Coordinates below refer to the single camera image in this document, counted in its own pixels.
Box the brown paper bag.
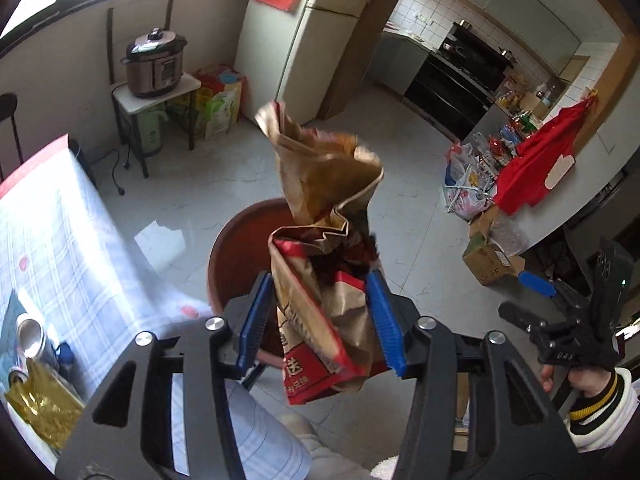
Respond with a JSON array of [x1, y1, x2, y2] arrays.
[[255, 101, 386, 405]]

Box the striped white sleeve forearm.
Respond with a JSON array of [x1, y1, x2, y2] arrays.
[[565, 367, 639, 453]]

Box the black kitchen stove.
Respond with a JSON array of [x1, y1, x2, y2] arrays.
[[404, 20, 514, 141]]

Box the person's right hand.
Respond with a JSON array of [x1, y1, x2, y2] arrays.
[[539, 365, 612, 398]]

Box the cardboard box on floor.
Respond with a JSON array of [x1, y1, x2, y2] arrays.
[[462, 206, 525, 286]]

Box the gold foil wrapper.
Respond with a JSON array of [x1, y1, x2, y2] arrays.
[[6, 359, 85, 452]]

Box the plastic grocery bag on floor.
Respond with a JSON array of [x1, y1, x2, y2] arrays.
[[442, 143, 498, 222]]

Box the red apron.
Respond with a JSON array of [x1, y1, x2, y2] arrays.
[[492, 91, 598, 216]]

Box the blue plaid tablecloth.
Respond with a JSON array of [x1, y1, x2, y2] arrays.
[[1, 136, 210, 400]]

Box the small white side table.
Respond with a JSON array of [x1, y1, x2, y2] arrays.
[[111, 73, 202, 179]]

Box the cream refrigerator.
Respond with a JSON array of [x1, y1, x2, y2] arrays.
[[234, 0, 369, 124]]

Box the green yellow bags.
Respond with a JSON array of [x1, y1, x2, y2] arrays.
[[167, 64, 246, 139]]

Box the electric pressure cooker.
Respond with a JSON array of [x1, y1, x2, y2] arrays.
[[120, 27, 188, 99]]

